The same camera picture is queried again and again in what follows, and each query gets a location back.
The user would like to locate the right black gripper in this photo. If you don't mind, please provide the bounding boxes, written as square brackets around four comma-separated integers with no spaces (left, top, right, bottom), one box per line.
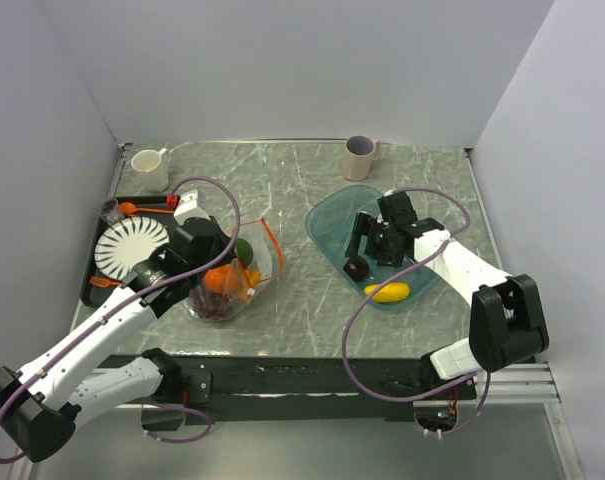
[346,213,405,268]

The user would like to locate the orange tangerine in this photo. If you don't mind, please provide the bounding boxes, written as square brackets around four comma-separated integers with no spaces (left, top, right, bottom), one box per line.
[204,264,241,294]

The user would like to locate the dark avocado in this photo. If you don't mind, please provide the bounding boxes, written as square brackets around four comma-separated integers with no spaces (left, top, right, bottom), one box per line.
[343,256,369,282]

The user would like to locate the green lime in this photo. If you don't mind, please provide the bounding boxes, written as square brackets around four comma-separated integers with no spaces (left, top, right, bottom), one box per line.
[235,238,254,267]

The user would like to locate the clear zip top bag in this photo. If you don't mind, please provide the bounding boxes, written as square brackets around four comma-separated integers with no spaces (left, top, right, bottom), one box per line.
[185,217,285,323]

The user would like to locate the purple grape bunch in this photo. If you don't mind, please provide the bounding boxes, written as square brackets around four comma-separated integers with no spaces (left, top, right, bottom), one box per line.
[188,287,230,320]

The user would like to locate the yellow lemon piece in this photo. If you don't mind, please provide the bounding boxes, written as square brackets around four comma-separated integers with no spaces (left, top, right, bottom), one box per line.
[249,270,261,287]

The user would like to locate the small orange pumpkin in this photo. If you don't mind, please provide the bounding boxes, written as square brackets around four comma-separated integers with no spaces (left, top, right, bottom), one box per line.
[231,284,255,303]

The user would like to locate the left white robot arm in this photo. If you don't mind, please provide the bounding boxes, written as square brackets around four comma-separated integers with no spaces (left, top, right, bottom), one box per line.
[0,218,239,464]

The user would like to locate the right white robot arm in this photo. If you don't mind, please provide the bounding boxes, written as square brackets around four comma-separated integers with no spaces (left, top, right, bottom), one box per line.
[346,190,549,398]

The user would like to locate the teal plastic food container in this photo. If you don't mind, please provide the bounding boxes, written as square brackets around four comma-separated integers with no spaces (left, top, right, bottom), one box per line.
[305,185,441,313]

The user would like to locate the white striped plate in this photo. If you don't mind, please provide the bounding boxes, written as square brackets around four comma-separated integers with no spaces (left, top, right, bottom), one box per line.
[94,217,169,280]

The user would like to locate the beige mug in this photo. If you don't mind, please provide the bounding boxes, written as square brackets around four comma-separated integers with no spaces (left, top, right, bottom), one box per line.
[342,135,380,182]

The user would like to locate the orange plastic spoon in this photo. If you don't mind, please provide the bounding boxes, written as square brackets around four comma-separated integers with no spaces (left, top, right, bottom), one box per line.
[119,202,174,215]

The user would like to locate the white cup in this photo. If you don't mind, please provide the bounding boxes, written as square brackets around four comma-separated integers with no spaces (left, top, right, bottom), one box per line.
[131,148,169,193]

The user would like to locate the black tray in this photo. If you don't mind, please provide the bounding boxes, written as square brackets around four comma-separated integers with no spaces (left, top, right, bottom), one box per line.
[80,195,177,308]

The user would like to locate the clear small glass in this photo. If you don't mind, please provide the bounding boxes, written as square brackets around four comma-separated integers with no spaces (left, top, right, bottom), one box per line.
[100,197,125,226]

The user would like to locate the orange plastic fork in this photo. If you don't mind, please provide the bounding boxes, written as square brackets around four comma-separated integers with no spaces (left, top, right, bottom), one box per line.
[89,276,121,288]

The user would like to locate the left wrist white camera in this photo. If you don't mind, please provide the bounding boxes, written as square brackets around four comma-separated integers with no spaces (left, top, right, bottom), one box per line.
[166,189,210,226]

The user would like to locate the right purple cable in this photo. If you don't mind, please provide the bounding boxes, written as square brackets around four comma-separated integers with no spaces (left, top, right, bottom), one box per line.
[340,186,493,436]

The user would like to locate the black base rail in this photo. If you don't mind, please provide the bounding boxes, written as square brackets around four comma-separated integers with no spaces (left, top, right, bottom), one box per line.
[101,347,478,426]

